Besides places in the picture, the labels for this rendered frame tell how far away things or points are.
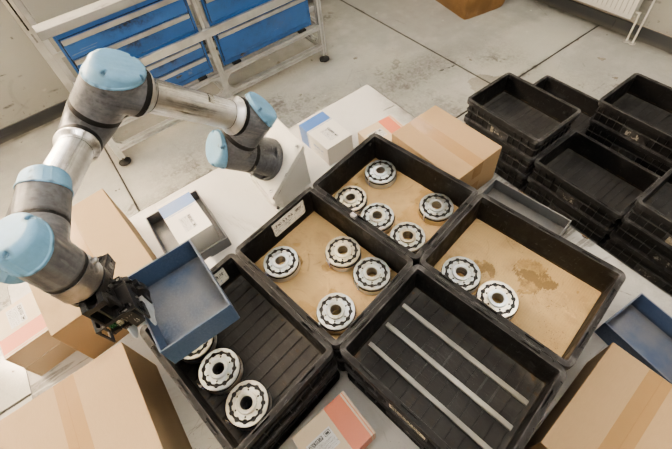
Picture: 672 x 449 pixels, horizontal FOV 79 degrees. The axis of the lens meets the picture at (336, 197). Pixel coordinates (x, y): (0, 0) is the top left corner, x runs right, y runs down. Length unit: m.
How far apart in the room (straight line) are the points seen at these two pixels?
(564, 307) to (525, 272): 0.12
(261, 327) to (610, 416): 0.82
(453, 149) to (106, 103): 1.02
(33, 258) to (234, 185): 1.06
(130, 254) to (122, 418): 0.44
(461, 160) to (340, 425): 0.86
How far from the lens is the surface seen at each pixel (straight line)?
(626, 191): 2.18
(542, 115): 2.23
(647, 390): 1.19
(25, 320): 1.48
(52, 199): 0.74
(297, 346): 1.13
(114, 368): 1.20
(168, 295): 1.00
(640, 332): 1.43
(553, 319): 1.21
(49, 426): 1.24
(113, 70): 1.02
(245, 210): 1.55
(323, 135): 1.60
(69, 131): 1.07
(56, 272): 0.70
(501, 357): 1.13
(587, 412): 1.13
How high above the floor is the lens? 1.88
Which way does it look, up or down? 52 degrees down
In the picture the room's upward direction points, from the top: 9 degrees counter-clockwise
